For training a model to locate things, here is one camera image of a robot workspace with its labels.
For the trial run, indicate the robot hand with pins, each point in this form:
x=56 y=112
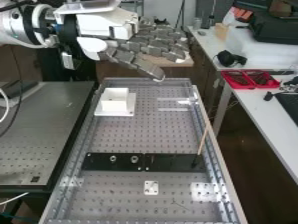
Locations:
x=107 y=26

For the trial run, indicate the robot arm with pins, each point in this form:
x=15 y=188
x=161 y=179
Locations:
x=24 y=28

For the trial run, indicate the small metal nut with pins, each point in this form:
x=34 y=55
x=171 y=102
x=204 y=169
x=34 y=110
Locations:
x=112 y=158

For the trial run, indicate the large metal nut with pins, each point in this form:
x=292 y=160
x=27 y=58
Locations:
x=135 y=159

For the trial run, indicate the small white box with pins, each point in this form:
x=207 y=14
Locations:
x=116 y=101

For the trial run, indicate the black headphones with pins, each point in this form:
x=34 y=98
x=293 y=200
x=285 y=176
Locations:
x=229 y=57

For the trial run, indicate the clear box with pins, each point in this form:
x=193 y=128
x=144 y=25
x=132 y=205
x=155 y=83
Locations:
x=196 y=100

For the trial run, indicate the red tray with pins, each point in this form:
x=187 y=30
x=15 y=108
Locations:
x=265 y=78
x=236 y=80

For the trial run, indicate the white desk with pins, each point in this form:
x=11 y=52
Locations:
x=266 y=55
x=266 y=120

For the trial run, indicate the black case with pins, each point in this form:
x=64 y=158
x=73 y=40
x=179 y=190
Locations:
x=274 y=28

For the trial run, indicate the thin stick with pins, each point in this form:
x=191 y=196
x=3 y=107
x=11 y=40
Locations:
x=204 y=136

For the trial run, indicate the black plate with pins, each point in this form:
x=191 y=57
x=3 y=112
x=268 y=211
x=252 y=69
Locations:
x=168 y=162

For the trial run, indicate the black keyboard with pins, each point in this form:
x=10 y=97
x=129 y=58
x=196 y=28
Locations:
x=290 y=108

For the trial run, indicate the small white square plate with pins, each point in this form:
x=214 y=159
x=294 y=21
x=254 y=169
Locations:
x=151 y=187

